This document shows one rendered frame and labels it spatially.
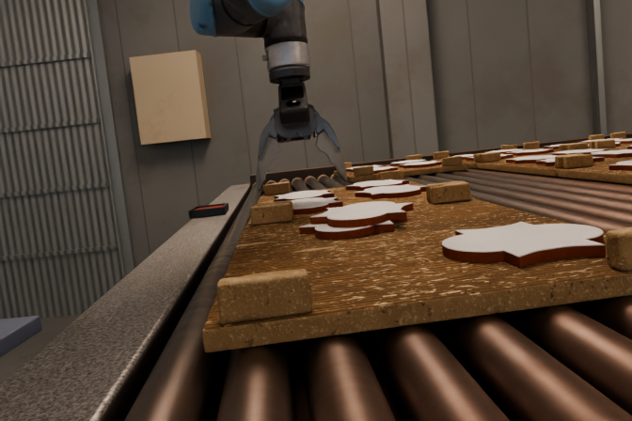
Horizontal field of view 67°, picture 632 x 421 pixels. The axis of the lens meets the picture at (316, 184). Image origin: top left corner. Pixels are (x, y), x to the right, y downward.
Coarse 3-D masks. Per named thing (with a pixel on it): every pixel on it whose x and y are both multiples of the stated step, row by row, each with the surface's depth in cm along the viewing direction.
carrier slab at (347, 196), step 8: (416, 184) 101; (336, 192) 103; (344, 192) 102; (352, 192) 100; (424, 192) 87; (264, 200) 102; (272, 200) 100; (344, 200) 87; (352, 200) 86; (360, 200) 85; (368, 200) 84; (376, 200) 82; (384, 200) 81; (392, 200) 80; (400, 200) 79; (408, 200) 78; (416, 200) 77; (424, 200) 76; (296, 216) 74; (304, 216) 73; (248, 224) 72
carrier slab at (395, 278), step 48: (240, 240) 59; (288, 240) 56; (336, 240) 53; (384, 240) 50; (432, 240) 48; (336, 288) 35; (384, 288) 34; (432, 288) 33; (480, 288) 32; (528, 288) 32; (576, 288) 32; (624, 288) 32; (240, 336) 30; (288, 336) 30
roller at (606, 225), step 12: (420, 180) 125; (480, 192) 92; (504, 204) 78; (516, 204) 75; (528, 204) 72; (552, 216) 64; (564, 216) 62; (576, 216) 60; (588, 216) 59; (600, 228) 55; (612, 228) 53
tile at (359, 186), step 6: (372, 180) 110; (378, 180) 109; (384, 180) 107; (390, 180) 105; (396, 180) 104; (402, 180) 103; (408, 180) 103; (348, 186) 105; (354, 186) 103; (360, 186) 101; (366, 186) 99; (372, 186) 99; (378, 186) 98
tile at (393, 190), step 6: (384, 186) 95; (390, 186) 94; (396, 186) 93; (402, 186) 92; (408, 186) 90; (414, 186) 89; (420, 186) 88; (360, 192) 90; (366, 192) 88; (372, 192) 87; (378, 192) 86; (384, 192) 85; (390, 192) 84; (396, 192) 83; (402, 192) 83; (408, 192) 83; (414, 192) 83; (372, 198) 84
